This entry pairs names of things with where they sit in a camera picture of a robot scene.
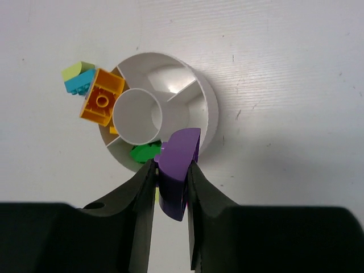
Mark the green arch lego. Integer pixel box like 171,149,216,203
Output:
130,141,162,164

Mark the yellow butterfly lego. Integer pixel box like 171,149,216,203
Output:
80,68,128,127

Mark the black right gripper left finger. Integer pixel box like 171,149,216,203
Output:
1,160,156,272

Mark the white round divided container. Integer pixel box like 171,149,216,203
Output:
100,52,219,172

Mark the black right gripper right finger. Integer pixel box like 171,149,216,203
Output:
187,163,363,272

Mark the purple lego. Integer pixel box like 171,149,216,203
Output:
154,128,201,221

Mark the yellow lego brick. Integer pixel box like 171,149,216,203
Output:
109,126,118,134

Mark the yellow-green and teal long lego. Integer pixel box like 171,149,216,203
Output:
61,61,96,96

